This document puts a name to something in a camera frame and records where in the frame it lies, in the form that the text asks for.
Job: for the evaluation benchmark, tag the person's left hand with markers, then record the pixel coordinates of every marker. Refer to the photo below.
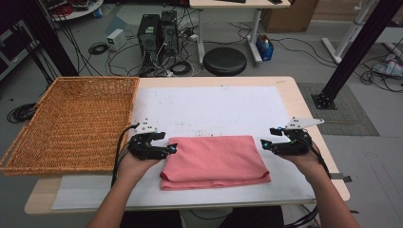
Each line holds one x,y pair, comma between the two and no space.
133,169

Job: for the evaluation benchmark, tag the cardboard box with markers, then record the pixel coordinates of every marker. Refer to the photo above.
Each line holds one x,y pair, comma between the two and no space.
288,15

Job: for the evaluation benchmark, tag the person's dark trousers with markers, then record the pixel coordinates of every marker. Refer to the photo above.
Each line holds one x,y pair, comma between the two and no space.
142,220

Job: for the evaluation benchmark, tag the grey metal rack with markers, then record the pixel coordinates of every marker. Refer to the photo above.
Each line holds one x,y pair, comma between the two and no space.
12,47

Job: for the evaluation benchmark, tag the black computer tower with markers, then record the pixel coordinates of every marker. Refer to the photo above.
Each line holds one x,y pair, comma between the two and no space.
148,38
169,31

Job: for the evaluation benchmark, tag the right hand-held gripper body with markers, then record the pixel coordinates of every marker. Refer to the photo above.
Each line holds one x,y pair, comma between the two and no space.
297,145

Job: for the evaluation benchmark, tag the blue box with bottle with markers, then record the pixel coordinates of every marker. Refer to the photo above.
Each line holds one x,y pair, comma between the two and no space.
264,50

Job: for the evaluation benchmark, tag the grey tape strip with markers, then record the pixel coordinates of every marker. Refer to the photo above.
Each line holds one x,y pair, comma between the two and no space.
345,178

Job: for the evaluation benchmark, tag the black round stool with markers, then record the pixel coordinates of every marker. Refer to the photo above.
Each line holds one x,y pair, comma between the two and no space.
225,61

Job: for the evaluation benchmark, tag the white power strip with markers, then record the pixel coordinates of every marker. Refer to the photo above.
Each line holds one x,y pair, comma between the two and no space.
194,37

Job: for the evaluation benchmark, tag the person's right hand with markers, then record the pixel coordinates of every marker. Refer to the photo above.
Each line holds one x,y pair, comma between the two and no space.
312,166

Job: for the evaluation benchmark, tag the wicker basket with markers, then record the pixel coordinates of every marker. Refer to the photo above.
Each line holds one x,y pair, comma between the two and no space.
76,126

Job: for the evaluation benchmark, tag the round white table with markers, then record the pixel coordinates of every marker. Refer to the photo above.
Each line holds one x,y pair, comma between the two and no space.
79,11

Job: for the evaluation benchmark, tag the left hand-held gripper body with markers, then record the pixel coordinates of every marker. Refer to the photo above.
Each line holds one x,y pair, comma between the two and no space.
142,147

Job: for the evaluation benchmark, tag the black metal post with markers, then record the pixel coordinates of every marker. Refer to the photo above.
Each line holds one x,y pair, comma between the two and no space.
50,41
358,47

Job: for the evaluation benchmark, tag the white power supply box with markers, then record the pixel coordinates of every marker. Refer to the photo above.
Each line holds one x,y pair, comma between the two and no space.
115,39

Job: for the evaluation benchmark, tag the pink tank top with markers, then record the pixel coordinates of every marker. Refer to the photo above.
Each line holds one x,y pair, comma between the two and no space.
215,161

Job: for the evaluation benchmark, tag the grey floor mat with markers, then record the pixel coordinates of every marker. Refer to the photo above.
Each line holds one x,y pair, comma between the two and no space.
348,120

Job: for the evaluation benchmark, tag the white table mat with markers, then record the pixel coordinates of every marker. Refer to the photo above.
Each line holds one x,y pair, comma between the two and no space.
215,107

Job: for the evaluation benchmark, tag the white desk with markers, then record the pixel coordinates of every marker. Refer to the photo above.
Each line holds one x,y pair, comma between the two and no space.
237,3

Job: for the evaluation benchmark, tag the crumpled plastic bag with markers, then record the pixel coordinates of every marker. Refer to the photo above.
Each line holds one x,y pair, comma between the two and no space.
389,66

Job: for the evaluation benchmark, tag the white metal stand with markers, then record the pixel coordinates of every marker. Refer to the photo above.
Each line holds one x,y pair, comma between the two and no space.
348,34

